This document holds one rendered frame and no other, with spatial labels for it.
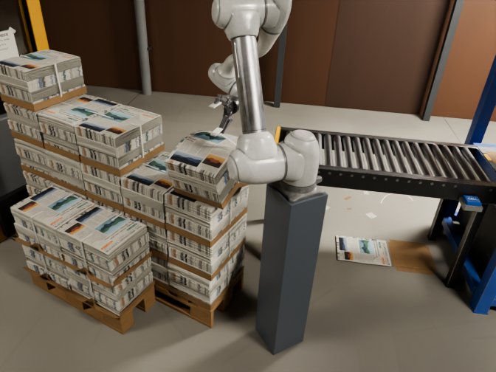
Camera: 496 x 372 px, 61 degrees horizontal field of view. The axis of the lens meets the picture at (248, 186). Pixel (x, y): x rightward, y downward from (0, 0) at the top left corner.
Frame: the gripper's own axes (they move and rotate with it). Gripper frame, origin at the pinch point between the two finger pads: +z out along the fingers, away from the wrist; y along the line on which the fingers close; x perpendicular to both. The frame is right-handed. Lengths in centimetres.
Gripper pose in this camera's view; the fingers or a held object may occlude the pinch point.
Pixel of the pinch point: (212, 119)
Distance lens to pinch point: 199.3
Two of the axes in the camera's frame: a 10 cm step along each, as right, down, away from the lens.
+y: 0.1, 8.1, 5.8
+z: -4.9, 5.1, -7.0
